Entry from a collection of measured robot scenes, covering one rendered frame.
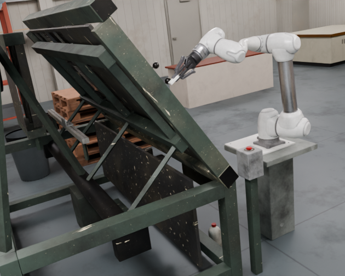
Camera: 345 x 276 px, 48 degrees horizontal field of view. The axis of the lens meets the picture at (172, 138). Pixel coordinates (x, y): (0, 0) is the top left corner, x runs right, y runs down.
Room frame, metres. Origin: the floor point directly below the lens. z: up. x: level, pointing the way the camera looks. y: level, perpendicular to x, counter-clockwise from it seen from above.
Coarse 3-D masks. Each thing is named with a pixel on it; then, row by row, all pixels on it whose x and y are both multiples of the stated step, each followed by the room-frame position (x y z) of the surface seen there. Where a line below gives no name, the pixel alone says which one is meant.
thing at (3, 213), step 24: (0, 48) 2.59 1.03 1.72; (0, 96) 1.68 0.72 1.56; (24, 96) 2.63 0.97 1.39; (0, 120) 1.66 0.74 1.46; (48, 120) 2.67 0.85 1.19; (0, 144) 1.64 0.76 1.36; (0, 168) 1.63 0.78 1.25; (96, 168) 2.64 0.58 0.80; (0, 192) 1.62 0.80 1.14; (144, 192) 2.01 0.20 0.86; (0, 216) 1.61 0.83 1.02; (0, 240) 1.61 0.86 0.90
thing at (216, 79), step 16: (176, 64) 7.89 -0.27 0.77; (208, 64) 7.40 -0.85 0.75; (224, 64) 7.56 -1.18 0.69; (240, 64) 7.74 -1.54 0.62; (256, 64) 7.93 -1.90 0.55; (272, 64) 8.12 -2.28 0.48; (192, 80) 7.22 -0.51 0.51; (208, 80) 7.38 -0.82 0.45; (224, 80) 7.55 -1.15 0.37; (240, 80) 7.73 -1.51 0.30; (256, 80) 7.92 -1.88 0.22; (272, 80) 8.11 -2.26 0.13; (176, 96) 7.58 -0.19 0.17; (192, 96) 7.20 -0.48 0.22; (208, 96) 7.37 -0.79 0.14; (224, 96) 7.53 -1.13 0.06
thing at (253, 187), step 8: (248, 184) 2.27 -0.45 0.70; (256, 184) 2.27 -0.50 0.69; (248, 192) 2.27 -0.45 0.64; (256, 192) 2.27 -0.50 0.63; (248, 200) 2.28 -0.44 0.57; (256, 200) 2.27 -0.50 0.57; (248, 208) 2.28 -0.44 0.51; (256, 208) 2.26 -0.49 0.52; (248, 216) 2.29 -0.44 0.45; (256, 216) 2.26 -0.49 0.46; (248, 224) 2.29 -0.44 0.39; (256, 224) 2.26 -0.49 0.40; (256, 232) 2.26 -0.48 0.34; (256, 240) 2.26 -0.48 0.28; (256, 248) 2.25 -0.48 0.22; (256, 256) 2.25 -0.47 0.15; (256, 264) 2.25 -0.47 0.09; (256, 272) 2.25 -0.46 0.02
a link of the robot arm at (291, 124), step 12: (276, 36) 2.58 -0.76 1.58; (288, 36) 2.52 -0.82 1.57; (276, 48) 2.56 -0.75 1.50; (288, 48) 2.50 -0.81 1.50; (276, 60) 2.59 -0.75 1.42; (288, 60) 2.55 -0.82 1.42; (288, 72) 2.56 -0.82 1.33; (288, 84) 2.57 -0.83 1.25; (288, 96) 2.58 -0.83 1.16; (288, 108) 2.60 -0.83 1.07; (288, 120) 2.58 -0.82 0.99; (300, 120) 2.57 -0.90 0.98; (276, 132) 2.67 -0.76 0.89; (288, 132) 2.59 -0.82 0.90; (300, 132) 2.54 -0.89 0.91
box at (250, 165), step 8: (240, 152) 2.27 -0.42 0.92; (248, 152) 2.24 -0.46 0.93; (256, 152) 2.24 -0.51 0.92; (240, 160) 2.28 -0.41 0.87; (248, 160) 2.21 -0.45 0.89; (256, 160) 2.24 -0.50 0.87; (240, 168) 2.28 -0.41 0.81; (248, 168) 2.21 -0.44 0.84; (256, 168) 2.23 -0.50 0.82; (248, 176) 2.21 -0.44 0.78; (256, 176) 2.23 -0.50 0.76
